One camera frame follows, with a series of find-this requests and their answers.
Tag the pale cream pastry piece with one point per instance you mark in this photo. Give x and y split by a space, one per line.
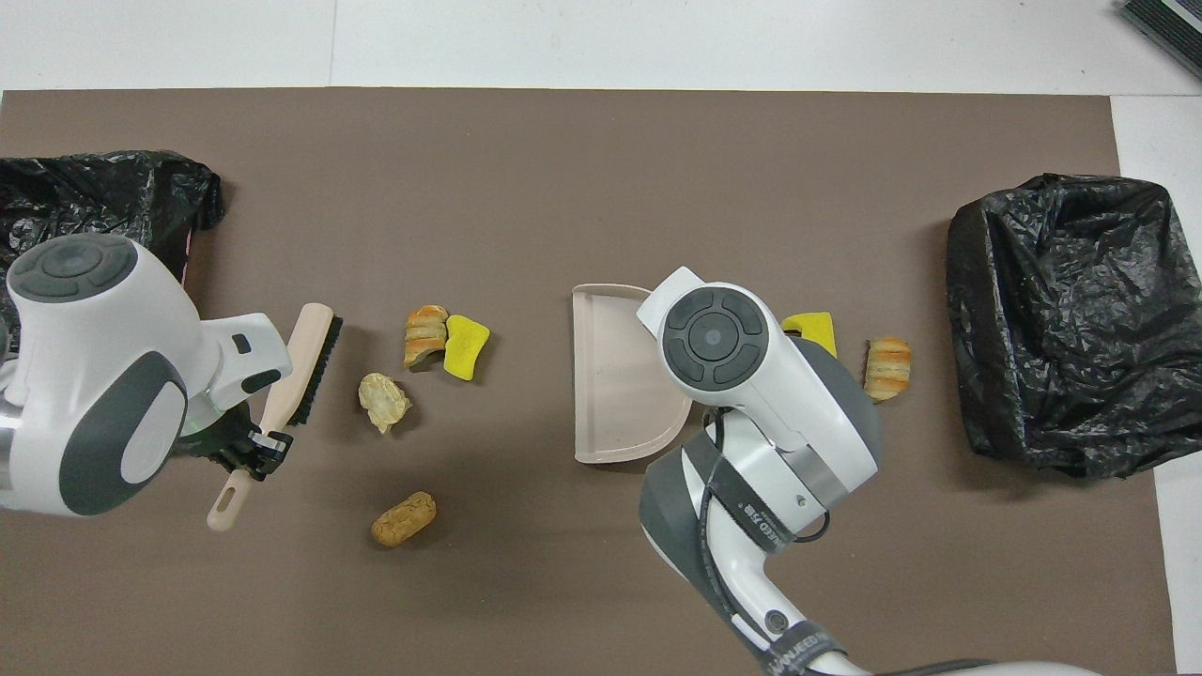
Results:
383 399

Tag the orange striped croissant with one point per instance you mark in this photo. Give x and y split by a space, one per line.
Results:
424 338
887 371

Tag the beige hand brush black bristles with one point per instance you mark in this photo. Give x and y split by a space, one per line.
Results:
305 347

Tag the beige plastic dustpan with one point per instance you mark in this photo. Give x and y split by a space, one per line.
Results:
610 376

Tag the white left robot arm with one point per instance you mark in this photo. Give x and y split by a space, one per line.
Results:
94 376

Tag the large brown paper table mat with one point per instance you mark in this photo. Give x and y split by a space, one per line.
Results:
657 141

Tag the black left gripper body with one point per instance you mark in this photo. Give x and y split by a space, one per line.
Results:
225 434

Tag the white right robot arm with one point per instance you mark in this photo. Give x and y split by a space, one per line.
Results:
751 376

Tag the dark ribbed device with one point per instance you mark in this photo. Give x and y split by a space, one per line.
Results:
1169 19

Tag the black bag lined trash bin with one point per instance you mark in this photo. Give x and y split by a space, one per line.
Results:
141 188
1061 310

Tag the thick yellow sponge piece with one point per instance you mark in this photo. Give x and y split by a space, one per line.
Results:
467 349

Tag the brown bread roll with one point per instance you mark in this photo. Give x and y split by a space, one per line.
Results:
404 519

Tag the notched yellow sponge piece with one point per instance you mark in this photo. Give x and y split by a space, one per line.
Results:
815 327

